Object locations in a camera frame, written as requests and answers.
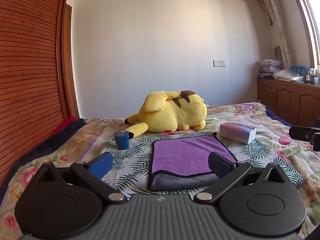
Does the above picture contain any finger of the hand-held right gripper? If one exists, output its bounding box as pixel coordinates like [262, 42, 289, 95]
[289, 126, 313, 141]

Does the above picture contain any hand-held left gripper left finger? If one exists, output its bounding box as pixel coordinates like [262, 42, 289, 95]
[31, 152, 127, 204]

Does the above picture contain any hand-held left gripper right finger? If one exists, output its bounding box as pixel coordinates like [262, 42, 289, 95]
[194, 152, 290, 204]

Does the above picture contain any purple and grey towel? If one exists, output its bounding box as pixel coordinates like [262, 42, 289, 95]
[147, 131, 237, 191]

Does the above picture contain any floral bedspread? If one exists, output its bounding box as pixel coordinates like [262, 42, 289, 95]
[0, 102, 320, 240]

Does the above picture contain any dark blue bed sheet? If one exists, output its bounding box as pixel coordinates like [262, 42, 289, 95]
[265, 105, 293, 127]

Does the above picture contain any blue cup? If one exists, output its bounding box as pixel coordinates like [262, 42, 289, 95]
[114, 131, 130, 150]

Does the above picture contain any leaf print cloth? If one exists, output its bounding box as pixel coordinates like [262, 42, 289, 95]
[100, 130, 304, 198]

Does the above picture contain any pink and purple tissue pack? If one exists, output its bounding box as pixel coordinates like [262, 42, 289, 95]
[219, 123, 257, 145]

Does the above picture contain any wooden cabinet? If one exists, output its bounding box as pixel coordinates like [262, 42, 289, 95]
[257, 78, 320, 128]

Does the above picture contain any red cloth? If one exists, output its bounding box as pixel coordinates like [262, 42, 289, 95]
[51, 116, 77, 137]

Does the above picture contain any dark blue blanket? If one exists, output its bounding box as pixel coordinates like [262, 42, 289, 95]
[0, 118, 87, 198]

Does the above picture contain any white plastic bag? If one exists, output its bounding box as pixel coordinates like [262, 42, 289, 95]
[272, 69, 304, 82]

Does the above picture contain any blue box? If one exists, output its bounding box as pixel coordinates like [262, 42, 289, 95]
[290, 65, 307, 76]

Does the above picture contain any stack of books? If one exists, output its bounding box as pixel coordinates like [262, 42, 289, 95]
[258, 70, 275, 80]

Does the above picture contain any yellow plush toy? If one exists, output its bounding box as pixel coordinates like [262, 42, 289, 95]
[124, 90, 208, 138]

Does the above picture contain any stack of folded cloths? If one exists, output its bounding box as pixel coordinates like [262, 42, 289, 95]
[258, 59, 284, 71]

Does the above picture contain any patterned beige curtain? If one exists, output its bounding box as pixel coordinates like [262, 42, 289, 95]
[257, 0, 294, 68]

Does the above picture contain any wooden louvred wardrobe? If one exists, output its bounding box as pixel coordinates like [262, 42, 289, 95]
[0, 0, 80, 188]

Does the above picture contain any wooden window frame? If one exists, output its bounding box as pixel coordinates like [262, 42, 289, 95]
[287, 0, 320, 68]

